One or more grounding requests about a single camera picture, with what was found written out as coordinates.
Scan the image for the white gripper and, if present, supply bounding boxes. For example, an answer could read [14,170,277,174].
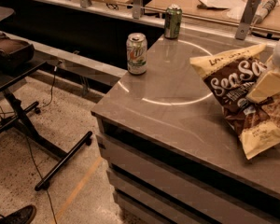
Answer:
[246,39,280,104]

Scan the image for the black floor cable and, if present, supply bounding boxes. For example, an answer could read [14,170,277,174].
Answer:
[0,63,61,224]

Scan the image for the silver cylindrical tool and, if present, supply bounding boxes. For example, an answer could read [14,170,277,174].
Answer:
[253,0,279,24]

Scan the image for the grey metal bracket right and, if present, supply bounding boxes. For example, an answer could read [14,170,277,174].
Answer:
[235,0,260,40]

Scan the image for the white paper sheet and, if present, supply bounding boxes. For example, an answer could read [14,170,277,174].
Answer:
[199,0,245,9]

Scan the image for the green soda can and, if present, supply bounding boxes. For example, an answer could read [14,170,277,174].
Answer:
[164,4,182,39]

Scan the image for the grey drawer cabinet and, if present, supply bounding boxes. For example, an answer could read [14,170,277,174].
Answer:
[96,114,280,224]

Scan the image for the black rolling stand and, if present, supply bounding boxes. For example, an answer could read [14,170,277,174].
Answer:
[0,7,92,191]

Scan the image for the white 7up can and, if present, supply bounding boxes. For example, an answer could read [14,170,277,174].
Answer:
[126,33,147,75]

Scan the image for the black shoe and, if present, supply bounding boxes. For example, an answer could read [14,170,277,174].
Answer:
[0,204,36,224]

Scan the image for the brown sea salt chip bag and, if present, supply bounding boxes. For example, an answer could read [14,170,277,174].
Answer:
[189,44,280,160]

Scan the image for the grey metal bracket middle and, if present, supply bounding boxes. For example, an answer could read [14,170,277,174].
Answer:
[133,0,143,19]

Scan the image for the dark bag on stand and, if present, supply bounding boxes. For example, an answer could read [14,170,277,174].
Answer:
[0,34,35,73]

